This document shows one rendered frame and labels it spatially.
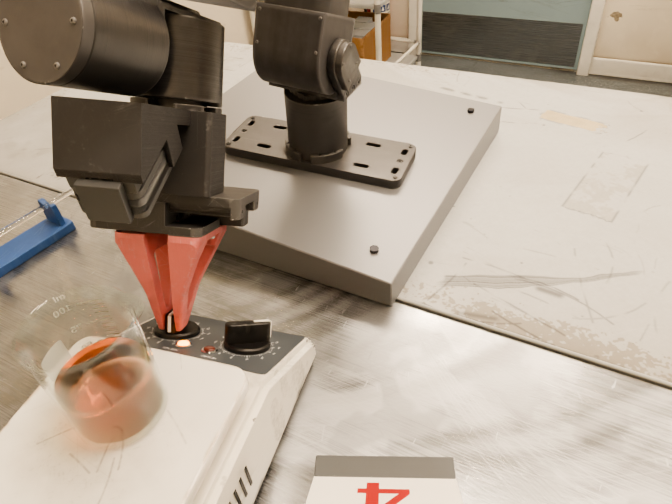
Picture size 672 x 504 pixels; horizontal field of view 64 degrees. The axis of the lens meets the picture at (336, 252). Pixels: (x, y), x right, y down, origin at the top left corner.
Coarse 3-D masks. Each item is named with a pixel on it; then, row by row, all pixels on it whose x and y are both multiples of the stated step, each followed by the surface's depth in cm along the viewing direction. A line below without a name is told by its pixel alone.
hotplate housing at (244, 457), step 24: (288, 360) 36; (312, 360) 40; (264, 384) 33; (288, 384) 35; (240, 408) 31; (264, 408) 32; (288, 408) 36; (240, 432) 30; (264, 432) 32; (216, 456) 29; (240, 456) 29; (264, 456) 33; (216, 480) 28; (240, 480) 30
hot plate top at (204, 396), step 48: (192, 384) 30; (240, 384) 30; (0, 432) 29; (48, 432) 29; (192, 432) 28; (0, 480) 27; (48, 480) 27; (96, 480) 26; (144, 480) 26; (192, 480) 26
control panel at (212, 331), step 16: (192, 320) 41; (208, 320) 41; (208, 336) 38; (272, 336) 39; (288, 336) 40; (176, 352) 35; (192, 352) 35; (208, 352) 35; (224, 352) 36; (272, 352) 36; (288, 352) 37; (240, 368) 34; (256, 368) 34
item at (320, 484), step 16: (320, 480) 34; (336, 480) 34; (320, 496) 32; (336, 496) 31; (352, 496) 31; (368, 496) 31; (384, 496) 31; (400, 496) 31; (416, 496) 31; (432, 496) 31; (448, 496) 31
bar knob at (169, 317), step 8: (168, 312) 37; (168, 320) 37; (168, 328) 37; (184, 328) 38; (192, 328) 39; (160, 336) 37; (168, 336) 37; (176, 336) 37; (184, 336) 37; (192, 336) 38
